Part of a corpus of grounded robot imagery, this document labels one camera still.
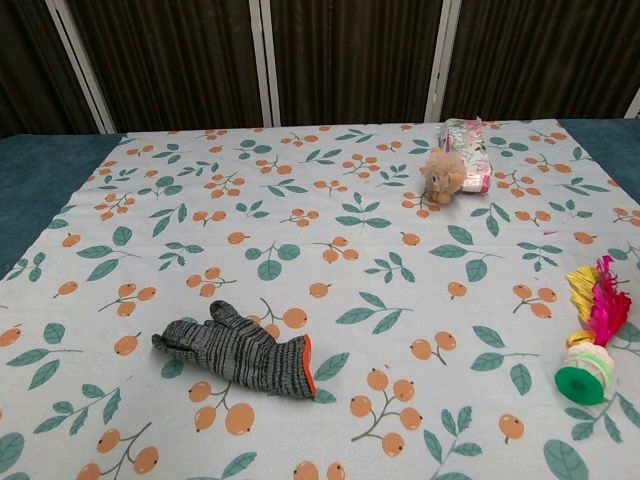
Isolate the beige plush toy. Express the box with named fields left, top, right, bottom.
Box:
left=419, top=146, right=467, bottom=205

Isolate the feather shuttlecock with green base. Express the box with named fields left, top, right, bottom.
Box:
left=553, top=253, right=634, bottom=407

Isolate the floral tissue pack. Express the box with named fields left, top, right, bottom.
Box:
left=439, top=115, right=494, bottom=195

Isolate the grey striped knit glove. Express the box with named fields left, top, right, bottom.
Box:
left=151, top=299, right=317, bottom=401

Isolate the floral orange-fruit tablecloth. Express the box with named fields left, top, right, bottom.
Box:
left=0, top=118, right=640, bottom=480

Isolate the dark screen panel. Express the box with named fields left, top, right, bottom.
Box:
left=0, top=0, right=104, bottom=139
left=269, top=0, right=451, bottom=126
left=67, top=0, right=274, bottom=135
left=442, top=0, right=640, bottom=121

